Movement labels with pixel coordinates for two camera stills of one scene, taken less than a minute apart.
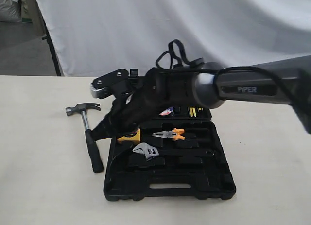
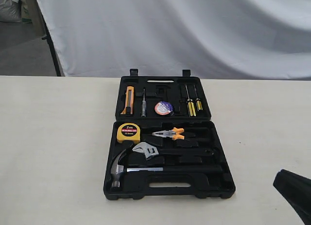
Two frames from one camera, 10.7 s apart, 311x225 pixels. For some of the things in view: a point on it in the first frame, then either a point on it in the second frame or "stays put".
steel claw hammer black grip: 95,158 to 119,167
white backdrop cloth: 89,32 stays put
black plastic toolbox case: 177,153 stays put
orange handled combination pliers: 172,134 stays put
